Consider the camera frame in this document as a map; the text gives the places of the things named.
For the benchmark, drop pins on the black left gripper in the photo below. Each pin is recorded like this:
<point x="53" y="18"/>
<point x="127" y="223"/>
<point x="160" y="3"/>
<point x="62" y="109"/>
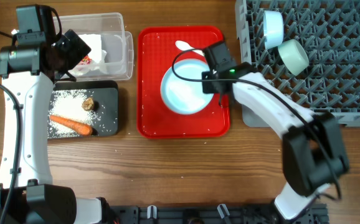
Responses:
<point x="77" y="50"/>

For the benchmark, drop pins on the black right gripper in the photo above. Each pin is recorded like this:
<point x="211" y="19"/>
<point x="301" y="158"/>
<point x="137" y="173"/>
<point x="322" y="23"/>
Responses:
<point x="207" y="88"/>

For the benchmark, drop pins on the red candy wrapper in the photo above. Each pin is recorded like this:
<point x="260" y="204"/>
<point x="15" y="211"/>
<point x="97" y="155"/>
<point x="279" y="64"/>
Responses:
<point x="85" y="61"/>

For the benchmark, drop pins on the white napkin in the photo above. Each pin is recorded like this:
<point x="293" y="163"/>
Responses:
<point x="97" y="54"/>

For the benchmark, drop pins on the light blue plate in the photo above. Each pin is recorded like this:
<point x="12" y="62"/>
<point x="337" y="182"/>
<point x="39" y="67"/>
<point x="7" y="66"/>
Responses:
<point x="184" y="97"/>

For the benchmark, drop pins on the pile of rice grains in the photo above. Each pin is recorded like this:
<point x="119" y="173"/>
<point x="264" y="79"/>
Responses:
<point x="68" y="105"/>

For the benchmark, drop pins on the brown food scrap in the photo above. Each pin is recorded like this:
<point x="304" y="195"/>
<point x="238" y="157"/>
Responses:
<point x="88" y="104"/>

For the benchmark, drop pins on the white spoon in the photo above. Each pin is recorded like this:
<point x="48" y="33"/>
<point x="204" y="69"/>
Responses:
<point x="186" y="47"/>

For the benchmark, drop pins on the mint green bowl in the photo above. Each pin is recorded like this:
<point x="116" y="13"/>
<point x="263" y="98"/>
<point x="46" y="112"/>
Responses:
<point x="293" y="56"/>

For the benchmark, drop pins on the orange food piece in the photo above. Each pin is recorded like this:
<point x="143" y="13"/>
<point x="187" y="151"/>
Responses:
<point x="79" y="128"/>

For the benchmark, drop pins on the light blue bowl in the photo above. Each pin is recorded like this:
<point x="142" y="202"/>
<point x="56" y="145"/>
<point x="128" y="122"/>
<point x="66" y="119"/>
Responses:
<point x="273" y="29"/>

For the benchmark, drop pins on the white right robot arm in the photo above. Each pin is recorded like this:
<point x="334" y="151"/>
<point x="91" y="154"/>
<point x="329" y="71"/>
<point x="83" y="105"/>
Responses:
<point x="313" y="152"/>

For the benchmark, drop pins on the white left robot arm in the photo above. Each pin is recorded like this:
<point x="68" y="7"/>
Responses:
<point x="40" y="54"/>

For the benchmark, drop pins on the black waste tray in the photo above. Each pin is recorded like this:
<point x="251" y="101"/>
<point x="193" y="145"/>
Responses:
<point x="108" y="102"/>

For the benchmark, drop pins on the grey dishwasher rack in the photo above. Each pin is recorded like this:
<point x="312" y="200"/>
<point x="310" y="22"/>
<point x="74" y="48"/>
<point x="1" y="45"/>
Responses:
<point x="329" y="32"/>

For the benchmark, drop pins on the clear plastic bin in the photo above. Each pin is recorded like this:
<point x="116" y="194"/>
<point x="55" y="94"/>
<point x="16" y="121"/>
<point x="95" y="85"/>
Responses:
<point x="116" y="41"/>

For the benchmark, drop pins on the red serving tray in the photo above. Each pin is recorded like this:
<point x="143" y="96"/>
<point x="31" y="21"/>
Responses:
<point x="156" y="51"/>

